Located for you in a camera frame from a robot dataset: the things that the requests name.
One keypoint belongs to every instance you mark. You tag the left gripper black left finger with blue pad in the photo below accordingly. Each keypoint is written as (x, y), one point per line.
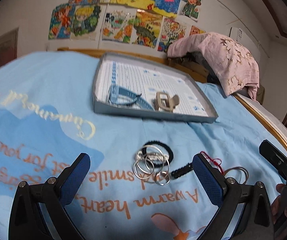
(27, 220)

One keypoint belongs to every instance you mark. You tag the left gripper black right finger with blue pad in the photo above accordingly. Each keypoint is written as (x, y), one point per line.
(255, 219)

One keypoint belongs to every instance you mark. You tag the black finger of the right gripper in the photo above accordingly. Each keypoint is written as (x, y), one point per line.
(275, 157)

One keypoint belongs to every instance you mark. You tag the silver bangle rings bunch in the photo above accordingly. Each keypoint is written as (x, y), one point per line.
(151, 166)

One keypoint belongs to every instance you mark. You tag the person's hand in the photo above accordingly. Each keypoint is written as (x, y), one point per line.
(276, 205)

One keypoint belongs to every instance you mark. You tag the black beaded hair clip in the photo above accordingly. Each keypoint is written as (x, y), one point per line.
(182, 171)

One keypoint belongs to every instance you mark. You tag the light blue printed bedsheet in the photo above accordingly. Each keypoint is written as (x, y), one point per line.
(47, 120)

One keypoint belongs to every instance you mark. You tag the pink embroidered cloth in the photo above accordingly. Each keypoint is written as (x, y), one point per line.
(231, 62)

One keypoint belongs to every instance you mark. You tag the beige hair claw clip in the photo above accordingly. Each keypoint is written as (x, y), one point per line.
(164, 102)

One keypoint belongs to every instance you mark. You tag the grey shallow cardboard tray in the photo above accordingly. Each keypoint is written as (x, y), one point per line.
(147, 78)

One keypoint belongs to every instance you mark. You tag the dark wooden door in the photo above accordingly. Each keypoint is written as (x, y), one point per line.
(8, 46)

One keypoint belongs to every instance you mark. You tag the colourful children's drawings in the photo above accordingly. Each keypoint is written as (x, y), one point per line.
(149, 23)

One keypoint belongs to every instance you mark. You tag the wooden bed frame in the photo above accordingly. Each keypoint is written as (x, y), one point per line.
(270, 122)

